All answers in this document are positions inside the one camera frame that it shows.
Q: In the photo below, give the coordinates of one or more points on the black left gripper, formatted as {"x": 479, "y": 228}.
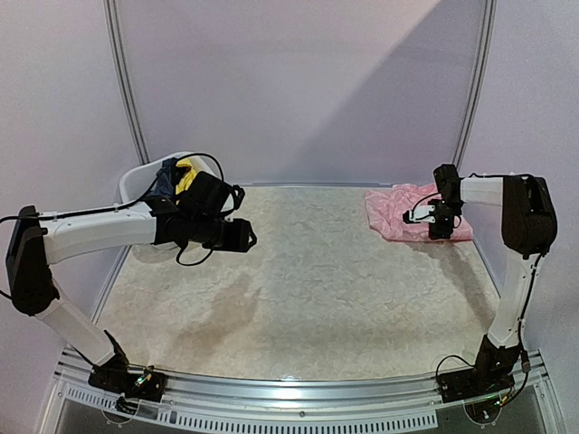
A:
{"x": 240, "y": 239}

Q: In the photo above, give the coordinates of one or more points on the aluminium front rail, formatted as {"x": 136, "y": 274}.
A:
{"x": 203, "y": 404}

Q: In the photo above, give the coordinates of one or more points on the white plastic laundry basket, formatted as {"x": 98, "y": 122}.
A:
{"x": 135, "y": 181}

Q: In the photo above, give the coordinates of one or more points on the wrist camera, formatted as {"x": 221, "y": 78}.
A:
{"x": 420, "y": 214}
{"x": 211, "y": 196}

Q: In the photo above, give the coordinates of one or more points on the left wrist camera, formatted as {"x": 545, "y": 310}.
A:
{"x": 211, "y": 196}

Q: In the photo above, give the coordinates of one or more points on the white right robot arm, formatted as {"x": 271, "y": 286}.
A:
{"x": 528, "y": 228}

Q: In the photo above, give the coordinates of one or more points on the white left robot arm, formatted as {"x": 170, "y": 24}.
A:
{"x": 42, "y": 240}

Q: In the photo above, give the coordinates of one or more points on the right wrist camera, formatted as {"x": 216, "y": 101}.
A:
{"x": 420, "y": 214}

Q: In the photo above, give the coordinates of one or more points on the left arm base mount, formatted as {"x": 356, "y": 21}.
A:
{"x": 115, "y": 376}

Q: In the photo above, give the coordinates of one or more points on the yellow garment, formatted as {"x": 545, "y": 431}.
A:
{"x": 185, "y": 174}

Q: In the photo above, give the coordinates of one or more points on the dark blue garment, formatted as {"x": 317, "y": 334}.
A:
{"x": 164, "y": 183}

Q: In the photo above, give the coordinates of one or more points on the aluminium frame post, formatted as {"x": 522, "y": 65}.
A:
{"x": 480, "y": 64}
{"x": 112, "y": 17}

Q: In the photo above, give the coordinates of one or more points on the left aluminium frame post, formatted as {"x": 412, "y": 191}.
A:
{"x": 112, "y": 17}

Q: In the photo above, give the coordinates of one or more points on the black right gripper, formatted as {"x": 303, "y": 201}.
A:
{"x": 440, "y": 221}

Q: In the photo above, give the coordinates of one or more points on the right aluminium frame post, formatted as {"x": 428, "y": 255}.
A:
{"x": 480, "y": 64}

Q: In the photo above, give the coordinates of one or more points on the pink patterned shorts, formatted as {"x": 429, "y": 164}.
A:
{"x": 385, "y": 209}

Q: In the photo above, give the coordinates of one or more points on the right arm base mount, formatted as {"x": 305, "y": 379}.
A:
{"x": 491, "y": 372}

